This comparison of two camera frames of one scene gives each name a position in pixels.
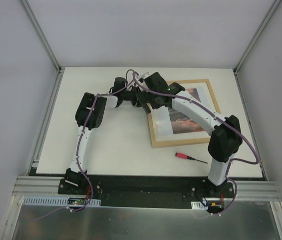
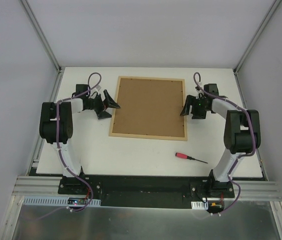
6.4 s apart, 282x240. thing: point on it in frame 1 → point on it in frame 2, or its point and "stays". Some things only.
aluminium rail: (39, 186) stays
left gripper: (134, 95) → (101, 105)
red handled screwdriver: (183, 156) stays
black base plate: (149, 191) stays
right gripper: (145, 100) → (194, 108)
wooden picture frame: (155, 144) → (150, 107)
